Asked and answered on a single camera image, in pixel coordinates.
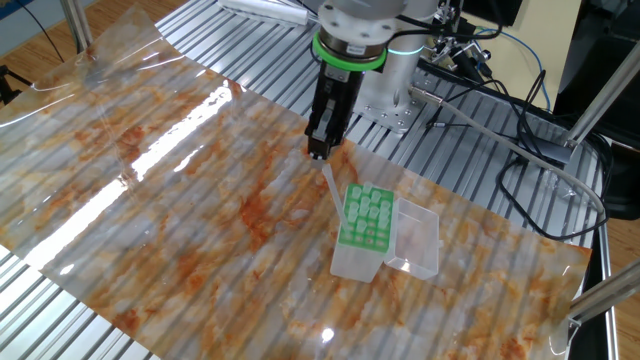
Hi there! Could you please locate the grey hose cable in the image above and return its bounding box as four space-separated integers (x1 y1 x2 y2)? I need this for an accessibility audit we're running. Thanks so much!
408 84 609 219

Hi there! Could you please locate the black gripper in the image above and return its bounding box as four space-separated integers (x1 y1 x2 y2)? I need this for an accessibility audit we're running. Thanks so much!
305 65 366 161

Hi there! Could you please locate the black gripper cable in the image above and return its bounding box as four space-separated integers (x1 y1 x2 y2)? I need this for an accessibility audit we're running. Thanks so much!
387 27 504 42

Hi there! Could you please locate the black computer monitor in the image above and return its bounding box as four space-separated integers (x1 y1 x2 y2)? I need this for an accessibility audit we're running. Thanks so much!
552 0 640 221

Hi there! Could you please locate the black device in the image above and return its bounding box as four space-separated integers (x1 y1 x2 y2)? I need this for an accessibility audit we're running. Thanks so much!
462 0 524 27

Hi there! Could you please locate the black camera cable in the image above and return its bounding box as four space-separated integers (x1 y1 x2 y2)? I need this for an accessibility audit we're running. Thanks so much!
394 13 441 32

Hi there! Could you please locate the black looped cable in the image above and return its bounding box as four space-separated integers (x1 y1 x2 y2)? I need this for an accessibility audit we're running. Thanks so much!
497 155 609 242

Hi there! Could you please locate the translucent pipette tip box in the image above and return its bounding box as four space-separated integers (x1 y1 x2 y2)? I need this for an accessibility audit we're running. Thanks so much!
329 182 441 284

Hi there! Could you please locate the beige board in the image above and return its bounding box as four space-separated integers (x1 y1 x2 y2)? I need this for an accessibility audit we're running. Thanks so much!
469 0 584 111

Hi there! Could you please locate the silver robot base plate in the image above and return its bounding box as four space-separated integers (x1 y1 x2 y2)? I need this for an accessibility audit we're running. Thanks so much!
349 84 437 135

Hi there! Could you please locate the orange marble pattern mat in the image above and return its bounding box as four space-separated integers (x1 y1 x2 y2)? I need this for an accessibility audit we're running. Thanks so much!
0 4 594 360

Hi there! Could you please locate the green wrist adapter ring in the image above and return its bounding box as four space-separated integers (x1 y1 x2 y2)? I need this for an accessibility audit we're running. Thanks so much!
311 30 389 73

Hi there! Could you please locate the black tripod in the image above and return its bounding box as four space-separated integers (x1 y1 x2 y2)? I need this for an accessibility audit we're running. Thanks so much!
0 64 34 107

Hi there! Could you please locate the aluminium frame post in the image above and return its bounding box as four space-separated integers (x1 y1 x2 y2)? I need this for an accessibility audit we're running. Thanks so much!
563 39 640 152
567 259 640 327
59 0 94 54

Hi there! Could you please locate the green pipette tip rack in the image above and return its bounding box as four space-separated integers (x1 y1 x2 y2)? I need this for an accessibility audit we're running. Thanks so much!
337 182 396 254

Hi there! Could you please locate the metal clamp stand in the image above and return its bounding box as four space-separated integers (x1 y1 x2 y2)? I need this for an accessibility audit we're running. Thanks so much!
428 0 494 74

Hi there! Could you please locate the clear plastic pipette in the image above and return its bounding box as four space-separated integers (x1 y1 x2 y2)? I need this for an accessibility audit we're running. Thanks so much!
321 163 352 235

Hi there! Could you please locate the blue cable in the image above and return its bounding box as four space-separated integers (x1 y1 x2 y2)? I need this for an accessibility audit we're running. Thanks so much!
472 27 552 112

